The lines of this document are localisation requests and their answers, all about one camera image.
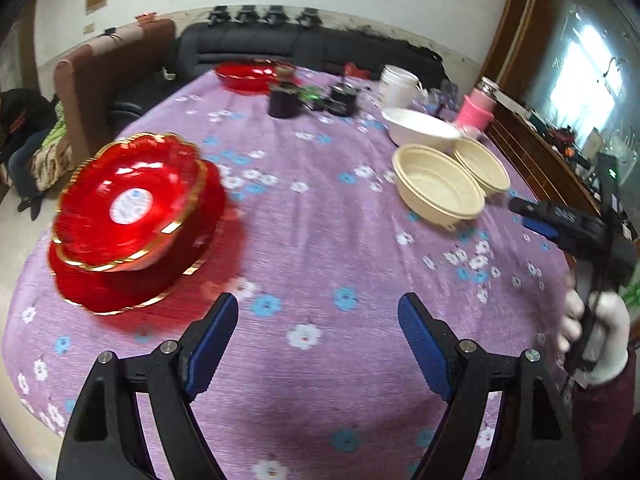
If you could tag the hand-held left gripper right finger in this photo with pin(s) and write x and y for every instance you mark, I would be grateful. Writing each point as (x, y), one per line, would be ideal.
(425, 350)

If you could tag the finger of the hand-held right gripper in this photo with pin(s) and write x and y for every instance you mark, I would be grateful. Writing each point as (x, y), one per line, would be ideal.
(540, 229)
(525, 206)

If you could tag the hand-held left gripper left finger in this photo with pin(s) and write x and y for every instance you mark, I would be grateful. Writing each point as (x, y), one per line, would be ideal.
(210, 345)

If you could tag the small cream plastic bowl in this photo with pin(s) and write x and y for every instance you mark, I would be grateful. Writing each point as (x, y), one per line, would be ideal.
(482, 165)

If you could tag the large cream plastic bowl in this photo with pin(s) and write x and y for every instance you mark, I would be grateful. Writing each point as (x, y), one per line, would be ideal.
(440, 190)

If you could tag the large red plate gold lettering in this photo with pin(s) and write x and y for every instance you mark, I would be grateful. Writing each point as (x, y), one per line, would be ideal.
(125, 290)

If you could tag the white bowl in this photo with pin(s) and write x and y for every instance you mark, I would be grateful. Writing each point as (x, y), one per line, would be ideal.
(422, 130)

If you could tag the red plate with white sticker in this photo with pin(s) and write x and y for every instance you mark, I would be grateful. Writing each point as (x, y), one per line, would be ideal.
(150, 180)

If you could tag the person's right forearm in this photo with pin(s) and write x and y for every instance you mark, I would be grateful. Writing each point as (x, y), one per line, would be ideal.
(610, 425)

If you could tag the person's right hand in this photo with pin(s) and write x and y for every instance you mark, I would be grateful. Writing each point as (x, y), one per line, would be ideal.
(612, 330)

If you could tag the dark wooden chair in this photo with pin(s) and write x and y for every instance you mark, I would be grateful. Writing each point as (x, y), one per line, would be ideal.
(540, 155)

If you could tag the bottle with pink knitted sleeve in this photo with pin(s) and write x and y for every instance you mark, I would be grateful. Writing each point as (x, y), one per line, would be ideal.
(475, 112)

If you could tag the purple floral tablecloth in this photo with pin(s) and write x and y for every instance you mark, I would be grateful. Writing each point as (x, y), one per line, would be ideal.
(325, 240)

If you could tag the white plastic jar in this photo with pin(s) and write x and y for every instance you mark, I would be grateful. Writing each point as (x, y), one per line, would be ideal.
(397, 87)

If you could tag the black labelled cylinder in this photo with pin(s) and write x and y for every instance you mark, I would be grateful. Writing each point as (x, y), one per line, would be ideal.
(344, 102)

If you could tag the red cloth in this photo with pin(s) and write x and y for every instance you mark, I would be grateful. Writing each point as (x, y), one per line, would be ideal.
(357, 71)

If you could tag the green packets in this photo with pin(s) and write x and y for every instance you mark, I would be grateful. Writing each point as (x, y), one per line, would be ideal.
(312, 97)

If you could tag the black jar with wooden stopper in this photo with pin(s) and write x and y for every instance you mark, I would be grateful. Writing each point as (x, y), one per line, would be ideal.
(285, 102)

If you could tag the red gold-rimmed plate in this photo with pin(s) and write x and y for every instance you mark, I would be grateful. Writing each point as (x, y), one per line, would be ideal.
(245, 77)

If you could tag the black clamp device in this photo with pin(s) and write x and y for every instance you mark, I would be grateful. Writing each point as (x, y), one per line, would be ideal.
(308, 17)
(275, 16)
(218, 16)
(246, 15)

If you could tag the brown sofa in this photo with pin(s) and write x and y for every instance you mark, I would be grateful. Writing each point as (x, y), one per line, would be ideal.
(100, 75)

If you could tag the black sofa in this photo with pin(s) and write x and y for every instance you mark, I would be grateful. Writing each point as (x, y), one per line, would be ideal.
(260, 45)

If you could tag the small red bowl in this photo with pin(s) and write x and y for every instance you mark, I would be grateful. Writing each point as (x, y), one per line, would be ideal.
(146, 16)

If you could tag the wall switch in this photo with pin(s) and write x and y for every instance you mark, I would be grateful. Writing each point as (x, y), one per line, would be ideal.
(88, 28)

